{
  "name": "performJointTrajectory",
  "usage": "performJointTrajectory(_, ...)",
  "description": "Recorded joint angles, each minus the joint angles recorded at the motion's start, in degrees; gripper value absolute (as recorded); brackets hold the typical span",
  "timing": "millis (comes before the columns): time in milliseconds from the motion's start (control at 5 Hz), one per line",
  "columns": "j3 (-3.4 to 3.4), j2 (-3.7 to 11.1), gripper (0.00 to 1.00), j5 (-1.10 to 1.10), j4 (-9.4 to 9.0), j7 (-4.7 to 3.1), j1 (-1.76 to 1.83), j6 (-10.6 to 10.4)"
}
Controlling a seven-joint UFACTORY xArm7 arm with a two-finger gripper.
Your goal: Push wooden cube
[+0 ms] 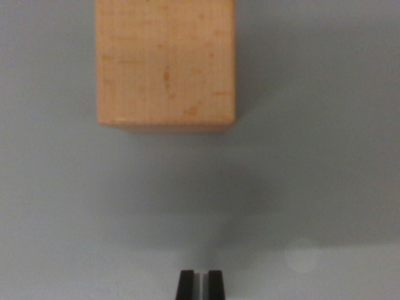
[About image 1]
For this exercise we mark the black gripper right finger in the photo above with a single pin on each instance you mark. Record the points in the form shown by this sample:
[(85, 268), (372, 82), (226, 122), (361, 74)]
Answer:
[(215, 286)]

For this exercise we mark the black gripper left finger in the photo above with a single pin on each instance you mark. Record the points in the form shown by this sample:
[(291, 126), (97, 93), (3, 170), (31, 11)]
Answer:
[(186, 286)]

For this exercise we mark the wooden cube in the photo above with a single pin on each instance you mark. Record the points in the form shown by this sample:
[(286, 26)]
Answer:
[(165, 62)]

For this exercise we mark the grey plastic tray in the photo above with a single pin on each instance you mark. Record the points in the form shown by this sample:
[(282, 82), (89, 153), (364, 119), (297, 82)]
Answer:
[(312, 156)]

